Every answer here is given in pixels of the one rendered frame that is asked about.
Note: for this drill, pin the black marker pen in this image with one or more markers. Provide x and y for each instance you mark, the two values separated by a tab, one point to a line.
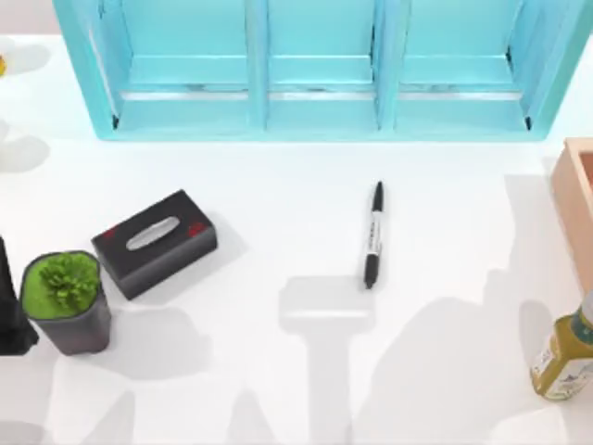
373	236

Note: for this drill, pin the black tissue box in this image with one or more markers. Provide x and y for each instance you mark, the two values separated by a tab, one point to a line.
155	243

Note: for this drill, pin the light blue rack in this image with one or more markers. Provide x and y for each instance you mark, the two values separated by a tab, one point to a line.
319	69

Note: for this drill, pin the grey pot with green plant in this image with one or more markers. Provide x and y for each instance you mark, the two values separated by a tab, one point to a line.
65	301

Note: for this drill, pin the salmon-coloured box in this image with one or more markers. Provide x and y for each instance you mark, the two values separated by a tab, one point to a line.
574	204

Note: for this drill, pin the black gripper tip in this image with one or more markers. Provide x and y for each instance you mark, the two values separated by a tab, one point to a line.
9	301

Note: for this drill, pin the yellow-green bottle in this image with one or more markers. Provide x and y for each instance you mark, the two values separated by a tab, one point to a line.
563	357

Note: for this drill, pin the small yellow object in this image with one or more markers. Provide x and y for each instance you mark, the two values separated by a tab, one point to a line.
1	65

